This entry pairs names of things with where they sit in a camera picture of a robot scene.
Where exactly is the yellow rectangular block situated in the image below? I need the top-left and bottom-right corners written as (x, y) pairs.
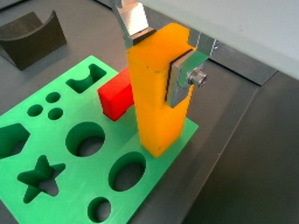
top-left (126, 23), bottom-right (192, 158)

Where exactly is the green shape sorting board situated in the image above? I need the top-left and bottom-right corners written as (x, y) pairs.
top-left (0, 56), bottom-right (197, 224)

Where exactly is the black curved fixture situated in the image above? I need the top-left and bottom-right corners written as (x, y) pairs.
top-left (0, 11), bottom-right (66, 70)

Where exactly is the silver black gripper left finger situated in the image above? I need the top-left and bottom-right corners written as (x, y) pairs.
top-left (108, 0), bottom-right (156, 49)

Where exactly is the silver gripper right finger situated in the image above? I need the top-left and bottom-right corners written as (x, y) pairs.
top-left (165, 29), bottom-right (220, 108)

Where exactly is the red cube block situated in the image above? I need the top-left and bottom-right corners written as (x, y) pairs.
top-left (97, 68), bottom-right (134, 121)

